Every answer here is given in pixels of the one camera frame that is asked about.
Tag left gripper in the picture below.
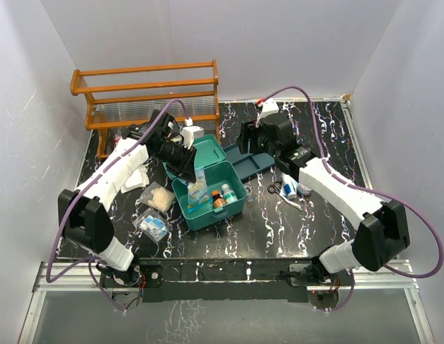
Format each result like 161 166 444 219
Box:
153 141 196 183

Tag blue-white swab bag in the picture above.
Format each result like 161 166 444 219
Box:
188 167 209 211

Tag bag of cotton balls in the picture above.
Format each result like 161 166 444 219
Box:
140 181 176 213

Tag brown bottle orange cap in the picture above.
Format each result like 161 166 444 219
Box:
211 190 226 209

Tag white bottle green label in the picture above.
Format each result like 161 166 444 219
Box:
221 183 238 204

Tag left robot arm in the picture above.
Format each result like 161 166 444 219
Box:
58 110 196 286

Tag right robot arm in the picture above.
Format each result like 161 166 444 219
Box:
237 113 410 285

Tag teal medicine kit box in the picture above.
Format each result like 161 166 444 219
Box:
167 135 246 231

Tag blue-grey divided tray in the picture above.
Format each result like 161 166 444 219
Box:
223 144 276 183

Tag white gauze pad packet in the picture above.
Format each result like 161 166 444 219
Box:
121 166 150 194

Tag bag of blue-white packets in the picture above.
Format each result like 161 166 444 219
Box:
133 208 173 244

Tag black scissors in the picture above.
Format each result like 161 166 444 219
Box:
267 181 282 194

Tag white-blue ointment tube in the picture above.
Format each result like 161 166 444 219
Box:
280 173 297 200

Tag clear round container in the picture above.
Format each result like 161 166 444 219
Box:
296 183 313 196

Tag wooden orange shelf rack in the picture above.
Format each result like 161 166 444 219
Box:
69 59 221 159

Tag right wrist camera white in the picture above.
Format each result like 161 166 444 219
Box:
256 98 279 128

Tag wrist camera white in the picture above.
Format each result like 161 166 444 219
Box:
256 98 279 128
180 118 204 149

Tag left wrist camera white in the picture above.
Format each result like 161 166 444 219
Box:
180 118 204 149

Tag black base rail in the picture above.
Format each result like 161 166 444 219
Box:
140 258 351 303

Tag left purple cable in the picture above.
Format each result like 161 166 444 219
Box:
45 98 193 284

